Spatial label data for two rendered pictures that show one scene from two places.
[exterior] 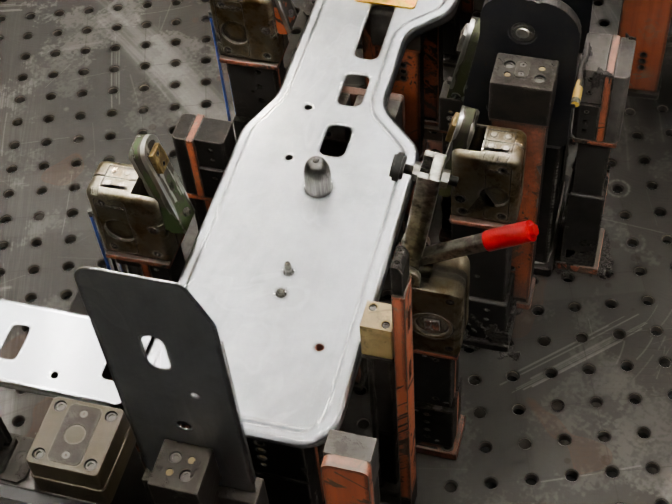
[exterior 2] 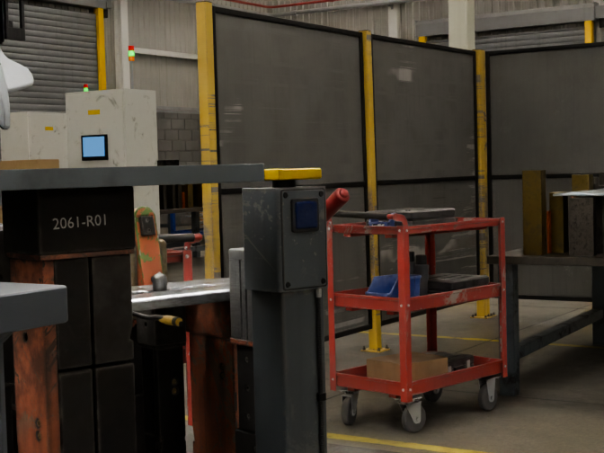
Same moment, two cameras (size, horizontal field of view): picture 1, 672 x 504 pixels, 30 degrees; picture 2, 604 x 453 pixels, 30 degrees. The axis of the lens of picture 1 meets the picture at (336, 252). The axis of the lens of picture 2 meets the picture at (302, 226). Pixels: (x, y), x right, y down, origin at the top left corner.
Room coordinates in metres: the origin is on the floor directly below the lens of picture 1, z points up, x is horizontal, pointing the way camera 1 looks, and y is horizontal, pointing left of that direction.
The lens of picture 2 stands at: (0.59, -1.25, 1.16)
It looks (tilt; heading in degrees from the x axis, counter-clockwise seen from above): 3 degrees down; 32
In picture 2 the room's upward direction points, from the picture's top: 2 degrees counter-clockwise
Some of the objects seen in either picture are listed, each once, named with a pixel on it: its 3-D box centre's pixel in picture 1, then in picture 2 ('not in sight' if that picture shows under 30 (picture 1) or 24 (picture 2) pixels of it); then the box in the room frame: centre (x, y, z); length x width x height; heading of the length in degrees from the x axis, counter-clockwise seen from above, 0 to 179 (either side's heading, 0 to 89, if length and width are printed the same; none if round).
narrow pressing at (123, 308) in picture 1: (174, 388); not in sight; (0.60, 0.15, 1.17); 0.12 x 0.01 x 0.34; 70
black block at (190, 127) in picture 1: (216, 206); not in sight; (1.08, 0.15, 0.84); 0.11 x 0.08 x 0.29; 70
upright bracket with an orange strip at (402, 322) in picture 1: (405, 399); not in sight; (0.69, -0.06, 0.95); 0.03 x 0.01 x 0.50; 160
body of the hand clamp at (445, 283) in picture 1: (434, 360); not in sight; (0.79, -0.10, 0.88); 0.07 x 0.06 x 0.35; 70
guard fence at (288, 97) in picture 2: not in sight; (371, 190); (6.79, 2.12, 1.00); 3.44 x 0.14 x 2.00; 179
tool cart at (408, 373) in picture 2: not in sight; (414, 312); (5.19, 1.04, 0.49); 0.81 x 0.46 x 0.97; 167
